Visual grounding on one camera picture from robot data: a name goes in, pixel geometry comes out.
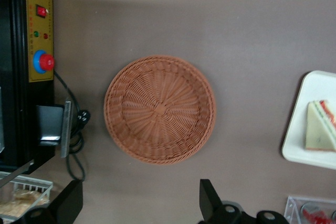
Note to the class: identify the round brown wicker basket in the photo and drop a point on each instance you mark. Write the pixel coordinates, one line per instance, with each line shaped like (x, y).
(160, 108)

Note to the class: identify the triangular sandwich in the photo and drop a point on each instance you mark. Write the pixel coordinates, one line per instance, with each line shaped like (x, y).
(319, 132)

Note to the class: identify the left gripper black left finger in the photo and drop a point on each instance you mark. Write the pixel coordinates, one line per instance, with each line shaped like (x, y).
(65, 205)

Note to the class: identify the red rocker switch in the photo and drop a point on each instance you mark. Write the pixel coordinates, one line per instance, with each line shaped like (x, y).
(42, 11)

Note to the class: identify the black sealing machine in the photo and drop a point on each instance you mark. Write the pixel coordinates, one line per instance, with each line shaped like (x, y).
(15, 77)

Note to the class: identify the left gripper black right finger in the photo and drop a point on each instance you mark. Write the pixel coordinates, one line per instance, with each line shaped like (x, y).
(212, 208)

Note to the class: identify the clear acrylic bottle rack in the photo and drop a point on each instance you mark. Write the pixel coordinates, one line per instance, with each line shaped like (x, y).
(291, 208)

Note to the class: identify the clear bagged pastry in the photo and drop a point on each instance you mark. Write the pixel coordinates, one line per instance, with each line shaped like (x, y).
(18, 205)

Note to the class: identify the beige plastic tray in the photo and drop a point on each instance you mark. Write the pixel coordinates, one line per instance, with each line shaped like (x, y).
(296, 129)

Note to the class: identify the red emergency stop button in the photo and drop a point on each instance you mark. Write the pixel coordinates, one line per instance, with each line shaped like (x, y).
(44, 61)

